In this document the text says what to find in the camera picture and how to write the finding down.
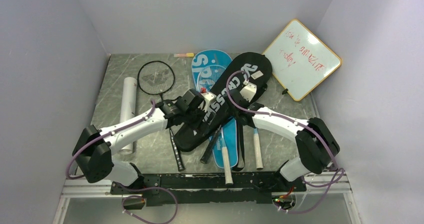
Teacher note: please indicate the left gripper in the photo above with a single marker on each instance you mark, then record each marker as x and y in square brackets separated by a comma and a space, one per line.
[202, 111]

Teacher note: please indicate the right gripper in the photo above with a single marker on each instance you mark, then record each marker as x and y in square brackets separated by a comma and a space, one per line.
[247, 98]

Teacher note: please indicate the black racket cover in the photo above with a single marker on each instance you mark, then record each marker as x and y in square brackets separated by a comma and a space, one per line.
[249, 65]

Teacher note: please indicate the black badminton racket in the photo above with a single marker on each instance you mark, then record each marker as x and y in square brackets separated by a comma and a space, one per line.
[209, 149]
[156, 78]

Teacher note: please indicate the blue white badminton racket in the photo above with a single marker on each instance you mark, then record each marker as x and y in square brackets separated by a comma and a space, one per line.
[257, 150]

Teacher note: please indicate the white shuttlecock tube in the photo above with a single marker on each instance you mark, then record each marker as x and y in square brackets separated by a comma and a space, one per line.
[128, 100]

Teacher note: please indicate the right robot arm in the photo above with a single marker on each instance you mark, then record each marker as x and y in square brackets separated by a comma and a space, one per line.
[316, 145]

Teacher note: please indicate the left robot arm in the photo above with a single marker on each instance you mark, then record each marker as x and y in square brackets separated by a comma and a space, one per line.
[95, 148]

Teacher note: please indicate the blue racket cover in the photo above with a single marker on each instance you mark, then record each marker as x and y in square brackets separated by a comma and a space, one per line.
[206, 57]

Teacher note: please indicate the white dry erase board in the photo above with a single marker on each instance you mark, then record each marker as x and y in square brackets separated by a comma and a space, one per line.
[300, 61]

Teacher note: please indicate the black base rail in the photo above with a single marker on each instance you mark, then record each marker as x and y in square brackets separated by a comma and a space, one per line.
[163, 189]

